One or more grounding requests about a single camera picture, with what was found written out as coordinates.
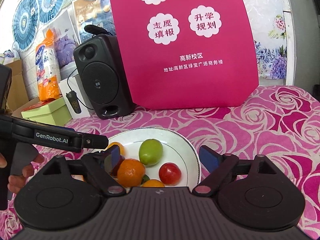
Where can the small front orange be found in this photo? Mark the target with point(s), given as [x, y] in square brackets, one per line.
[116, 147]

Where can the dark purple plum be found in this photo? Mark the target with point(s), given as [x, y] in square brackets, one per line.
[116, 168]

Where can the round orange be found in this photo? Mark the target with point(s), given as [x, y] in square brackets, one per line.
[153, 183]

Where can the green shoe box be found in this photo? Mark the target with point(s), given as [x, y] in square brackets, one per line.
[52, 112]

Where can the bedding poster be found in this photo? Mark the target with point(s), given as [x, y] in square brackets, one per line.
[69, 29]

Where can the large green mango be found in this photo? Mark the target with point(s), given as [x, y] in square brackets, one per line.
[150, 152]

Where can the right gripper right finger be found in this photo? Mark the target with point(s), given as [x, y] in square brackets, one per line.
[223, 170]

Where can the black speaker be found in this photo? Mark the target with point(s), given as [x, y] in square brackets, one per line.
[102, 74]

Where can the orange white snack bag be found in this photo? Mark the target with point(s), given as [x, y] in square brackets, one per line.
[47, 68]

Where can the person's left hand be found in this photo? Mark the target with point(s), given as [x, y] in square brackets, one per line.
[17, 182]

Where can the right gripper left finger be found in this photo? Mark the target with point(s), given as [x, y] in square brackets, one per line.
[95, 168]

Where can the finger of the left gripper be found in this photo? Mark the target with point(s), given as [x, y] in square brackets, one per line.
[94, 141]
[67, 128]

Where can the green apple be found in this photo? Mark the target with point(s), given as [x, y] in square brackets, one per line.
[145, 179]

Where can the pink paper bag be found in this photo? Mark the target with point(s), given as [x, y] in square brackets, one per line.
[186, 53]

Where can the white cup box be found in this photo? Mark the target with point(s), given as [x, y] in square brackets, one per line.
[76, 98]

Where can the red tomato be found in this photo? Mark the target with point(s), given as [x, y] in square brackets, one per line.
[170, 174]

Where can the open cardboard box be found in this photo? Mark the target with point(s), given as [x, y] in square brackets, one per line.
[17, 94]

